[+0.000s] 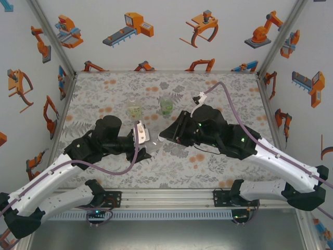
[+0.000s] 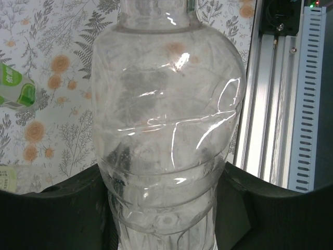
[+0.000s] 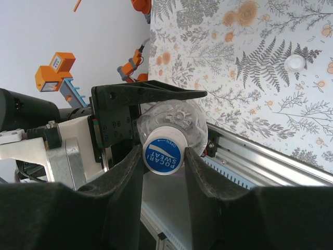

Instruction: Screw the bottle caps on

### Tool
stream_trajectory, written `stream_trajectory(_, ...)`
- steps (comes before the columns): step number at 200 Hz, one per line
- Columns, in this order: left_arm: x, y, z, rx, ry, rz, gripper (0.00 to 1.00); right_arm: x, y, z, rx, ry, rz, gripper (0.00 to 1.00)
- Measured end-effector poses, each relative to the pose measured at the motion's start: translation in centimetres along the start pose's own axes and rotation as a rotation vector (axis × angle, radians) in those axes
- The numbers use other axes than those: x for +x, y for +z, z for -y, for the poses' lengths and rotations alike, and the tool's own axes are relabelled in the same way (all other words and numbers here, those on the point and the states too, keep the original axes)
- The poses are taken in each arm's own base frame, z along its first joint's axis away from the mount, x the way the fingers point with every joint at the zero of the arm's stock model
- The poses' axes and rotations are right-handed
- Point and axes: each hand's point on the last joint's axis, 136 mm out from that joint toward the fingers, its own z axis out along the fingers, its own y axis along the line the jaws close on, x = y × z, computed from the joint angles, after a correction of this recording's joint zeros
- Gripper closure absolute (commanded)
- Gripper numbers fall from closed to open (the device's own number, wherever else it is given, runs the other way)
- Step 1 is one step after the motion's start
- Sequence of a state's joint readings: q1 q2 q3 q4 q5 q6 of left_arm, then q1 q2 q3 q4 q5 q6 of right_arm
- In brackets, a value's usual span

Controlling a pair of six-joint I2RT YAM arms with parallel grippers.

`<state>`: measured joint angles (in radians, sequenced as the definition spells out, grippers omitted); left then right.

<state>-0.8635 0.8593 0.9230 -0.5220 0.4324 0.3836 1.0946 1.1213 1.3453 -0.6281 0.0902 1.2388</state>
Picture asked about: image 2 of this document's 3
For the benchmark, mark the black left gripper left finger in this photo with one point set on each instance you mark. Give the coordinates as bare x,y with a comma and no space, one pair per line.
52,221

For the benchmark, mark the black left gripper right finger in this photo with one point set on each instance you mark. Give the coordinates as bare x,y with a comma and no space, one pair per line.
281,224

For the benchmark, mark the pale yellow label plastic bottle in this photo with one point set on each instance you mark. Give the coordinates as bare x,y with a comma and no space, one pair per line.
6,179

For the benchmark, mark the green label soda water bottle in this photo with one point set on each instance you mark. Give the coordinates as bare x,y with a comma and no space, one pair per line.
15,88

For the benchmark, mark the clear unlabelled plastic bottle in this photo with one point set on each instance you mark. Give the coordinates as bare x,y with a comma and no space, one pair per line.
166,125

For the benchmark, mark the circuit board with LEDs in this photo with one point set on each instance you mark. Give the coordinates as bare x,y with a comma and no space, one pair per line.
314,3

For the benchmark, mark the aluminium extrusion rail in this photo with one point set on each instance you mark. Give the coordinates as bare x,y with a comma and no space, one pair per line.
265,104

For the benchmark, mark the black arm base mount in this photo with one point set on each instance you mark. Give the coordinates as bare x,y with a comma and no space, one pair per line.
281,18

